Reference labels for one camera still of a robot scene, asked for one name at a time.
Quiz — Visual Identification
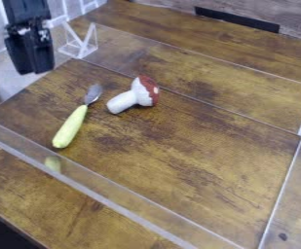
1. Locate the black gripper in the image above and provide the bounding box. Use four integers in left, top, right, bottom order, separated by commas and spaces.
2, 0, 55, 75

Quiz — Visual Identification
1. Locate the red white toy mushroom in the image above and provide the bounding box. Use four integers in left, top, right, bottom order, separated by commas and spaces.
107, 75, 159, 114

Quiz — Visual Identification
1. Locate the black strip on table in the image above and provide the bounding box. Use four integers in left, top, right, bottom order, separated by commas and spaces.
194, 6, 280, 33

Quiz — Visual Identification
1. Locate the clear acrylic enclosure wall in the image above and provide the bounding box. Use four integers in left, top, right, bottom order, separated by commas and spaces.
0, 22, 301, 249

